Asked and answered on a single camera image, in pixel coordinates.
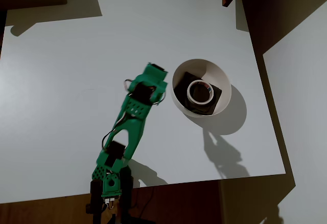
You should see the dark folded cloth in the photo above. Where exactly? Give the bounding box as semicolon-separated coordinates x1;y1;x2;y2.
174;71;223;116

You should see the beige masking tape roll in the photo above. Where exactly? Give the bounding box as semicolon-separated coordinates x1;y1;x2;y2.
186;79;215;105

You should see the thin black hanging cable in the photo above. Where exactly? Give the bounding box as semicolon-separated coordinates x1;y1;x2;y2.
132;186;155;211

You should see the beige round bowl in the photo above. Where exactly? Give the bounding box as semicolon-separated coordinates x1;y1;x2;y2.
170;59;232;119

